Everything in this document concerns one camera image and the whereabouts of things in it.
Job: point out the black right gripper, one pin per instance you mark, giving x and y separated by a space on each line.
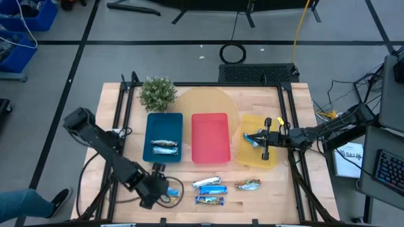
277 138

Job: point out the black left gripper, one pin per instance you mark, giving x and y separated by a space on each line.
154 189

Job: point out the blue white granola bar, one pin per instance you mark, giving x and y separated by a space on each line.
255 143

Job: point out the cyan peanut butter granola bar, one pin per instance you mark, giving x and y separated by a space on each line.
173 191

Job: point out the orange brown granola bar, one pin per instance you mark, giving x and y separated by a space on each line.
174 199

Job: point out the silver blue granola bar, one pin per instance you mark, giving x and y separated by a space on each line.
165 150

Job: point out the silver white granola bar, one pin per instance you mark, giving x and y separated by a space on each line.
206 182

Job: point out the Chewy oatmeal raisin granola bar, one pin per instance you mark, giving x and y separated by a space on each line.
209 200

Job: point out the silver brown granola bar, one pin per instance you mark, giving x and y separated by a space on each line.
164 142

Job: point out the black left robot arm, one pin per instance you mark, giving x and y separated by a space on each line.
104 142

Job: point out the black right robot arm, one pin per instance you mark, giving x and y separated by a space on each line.
334 129

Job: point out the yellow plastic sorting tray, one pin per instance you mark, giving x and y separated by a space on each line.
252 157

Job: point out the red plastic sorting tray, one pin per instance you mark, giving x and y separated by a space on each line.
210 142

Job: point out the round wooden board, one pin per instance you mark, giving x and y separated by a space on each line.
205 101

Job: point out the blue plastic sorting tray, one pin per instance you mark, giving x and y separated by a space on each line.
162 126

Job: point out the black perforated metal case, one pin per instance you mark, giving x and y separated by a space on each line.
259 73

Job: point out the yellow power plug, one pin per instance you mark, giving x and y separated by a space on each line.
325 114

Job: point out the white paper manual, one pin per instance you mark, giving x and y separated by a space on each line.
347 164

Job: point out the small green potted plant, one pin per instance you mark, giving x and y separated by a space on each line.
158 94

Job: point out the person's shoe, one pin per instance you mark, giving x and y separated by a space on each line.
60 200

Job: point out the grey desk with keyboard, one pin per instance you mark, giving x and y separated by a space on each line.
366 176

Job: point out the backlit black keyboard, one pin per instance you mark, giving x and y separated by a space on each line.
391 170

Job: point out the grey side table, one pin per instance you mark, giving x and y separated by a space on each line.
391 101

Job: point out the person's leg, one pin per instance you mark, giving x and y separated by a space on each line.
22 203

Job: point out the black partition panel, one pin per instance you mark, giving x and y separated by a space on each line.
205 3

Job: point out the black box on table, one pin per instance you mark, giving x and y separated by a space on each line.
399 72

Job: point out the black floor object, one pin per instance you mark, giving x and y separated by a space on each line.
3 108

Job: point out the black floor bar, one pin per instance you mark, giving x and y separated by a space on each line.
132 8

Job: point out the blue storage crate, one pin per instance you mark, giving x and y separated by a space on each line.
22 56
44 19

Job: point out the black table edge bracket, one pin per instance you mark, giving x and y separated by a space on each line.
255 222
162 221

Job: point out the black aluminium rig frame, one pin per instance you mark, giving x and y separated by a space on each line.
205 84

